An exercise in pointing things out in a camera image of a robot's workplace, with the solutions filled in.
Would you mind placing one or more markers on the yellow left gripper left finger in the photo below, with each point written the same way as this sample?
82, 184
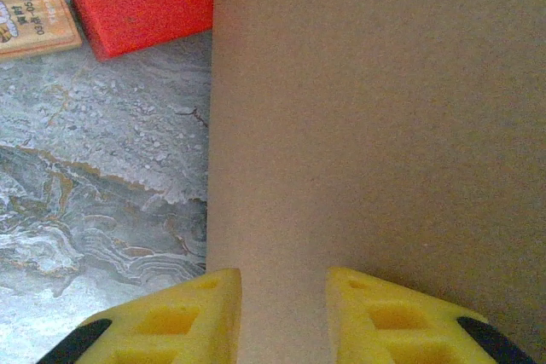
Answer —
213, 317

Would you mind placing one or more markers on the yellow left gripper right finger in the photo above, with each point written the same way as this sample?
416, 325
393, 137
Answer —
354, 317

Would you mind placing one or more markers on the brown cardboard box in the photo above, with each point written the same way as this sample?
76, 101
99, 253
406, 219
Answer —
362, 125

